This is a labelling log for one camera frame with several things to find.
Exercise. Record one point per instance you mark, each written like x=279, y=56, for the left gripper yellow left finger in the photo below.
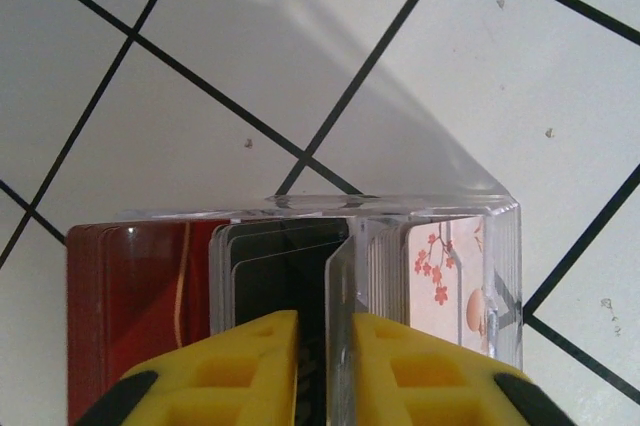
x=220, y=381

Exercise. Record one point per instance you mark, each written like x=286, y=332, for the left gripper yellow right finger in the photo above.
x=430, y=381

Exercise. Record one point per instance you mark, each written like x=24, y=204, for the pink blossom card stack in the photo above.
x=440, y=266

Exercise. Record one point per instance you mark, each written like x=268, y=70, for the red VIP card stack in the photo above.
x=140, y=296

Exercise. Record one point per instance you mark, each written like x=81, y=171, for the black VIP card stack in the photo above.
x=270, y=266

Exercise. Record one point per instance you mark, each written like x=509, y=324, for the clear acrylic card box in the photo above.
x=505, y=256

